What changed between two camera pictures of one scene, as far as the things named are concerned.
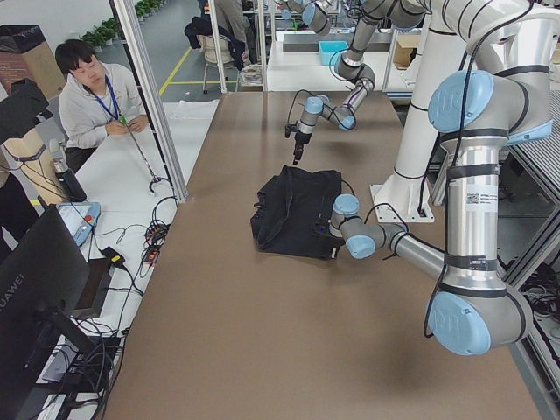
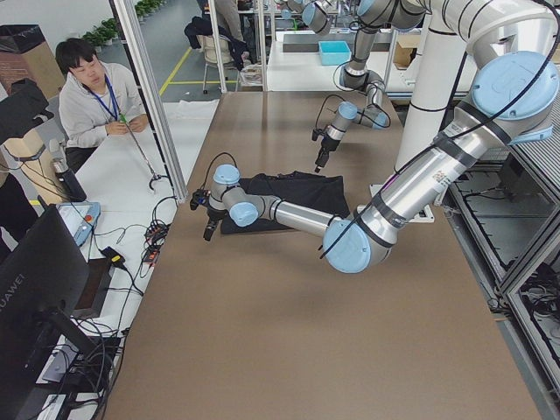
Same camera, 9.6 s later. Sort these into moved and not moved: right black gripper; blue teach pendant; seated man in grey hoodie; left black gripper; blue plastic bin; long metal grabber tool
Moved: right black gripper; left black gripper
Not moved: blue plastic bin; long metal grabber tool; blue teach pendant; seated man in grey hoodie
